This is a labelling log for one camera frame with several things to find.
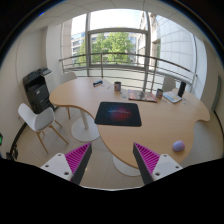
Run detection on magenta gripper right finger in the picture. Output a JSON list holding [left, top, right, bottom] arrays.
[[133, 143, 182, 185]]

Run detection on white chair behind table left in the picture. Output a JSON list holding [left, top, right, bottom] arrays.
[[60, 71, 77, 84]]

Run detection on white chair behind table right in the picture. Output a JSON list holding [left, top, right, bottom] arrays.
[[162, 76, 176, 92]]

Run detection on white chair with wooden legs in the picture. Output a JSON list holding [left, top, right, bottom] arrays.
[[18, 103, 67, 150]]

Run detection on metal window railing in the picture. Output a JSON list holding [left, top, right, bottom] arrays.
[[59, 52, 196, 91]]

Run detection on light blue book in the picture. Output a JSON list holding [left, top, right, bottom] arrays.
[[163, 91, 182, 103]]

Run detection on black mouse pad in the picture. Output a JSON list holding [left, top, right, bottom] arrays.
[[94, 102, 142, 127]]

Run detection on lilac computer mouse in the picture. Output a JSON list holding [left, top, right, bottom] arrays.
[[172, 140, 185, 152]]

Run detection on black speaker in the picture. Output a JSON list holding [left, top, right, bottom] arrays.
[[177, 82, 186, 97]]

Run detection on black office printer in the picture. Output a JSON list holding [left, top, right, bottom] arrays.
[[23, 68, 52, 114]]

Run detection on dark patterned mug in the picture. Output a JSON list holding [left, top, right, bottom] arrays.
[[114, 81, 121, 92]]

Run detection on red laptop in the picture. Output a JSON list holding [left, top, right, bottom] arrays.
[[128, 90, 157, 103]]

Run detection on small black box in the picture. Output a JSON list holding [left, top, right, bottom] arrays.
[[93, 80, 103, 87]]

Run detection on white chair behind table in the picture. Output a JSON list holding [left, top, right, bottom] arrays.
[[60, 71, 77, 84], [162, 76, 176, 92]]

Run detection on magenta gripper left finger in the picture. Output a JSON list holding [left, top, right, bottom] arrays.
[[41, 143, 92, 185]]

